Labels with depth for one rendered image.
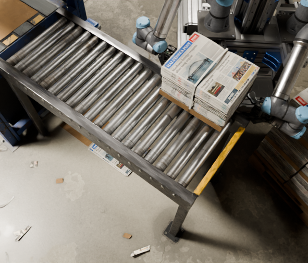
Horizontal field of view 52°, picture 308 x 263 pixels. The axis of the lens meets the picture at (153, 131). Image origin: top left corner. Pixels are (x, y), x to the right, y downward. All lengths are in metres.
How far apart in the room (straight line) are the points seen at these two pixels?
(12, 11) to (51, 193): 1.21
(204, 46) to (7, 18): 1.22
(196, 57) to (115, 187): 1.17
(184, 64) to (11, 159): 1.56
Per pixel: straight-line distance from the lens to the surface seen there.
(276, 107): 1.60
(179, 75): 1.48
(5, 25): 2.17
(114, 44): 1.92
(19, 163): 2.54
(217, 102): 1.44
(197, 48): 1.60
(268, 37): 2.20
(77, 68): 1.83
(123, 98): 1.68
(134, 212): 2.25
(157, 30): 1.69
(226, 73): 1.53
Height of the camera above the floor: 2.18
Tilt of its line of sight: 62 degrees down
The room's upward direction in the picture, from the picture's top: 3 degrees clockwise
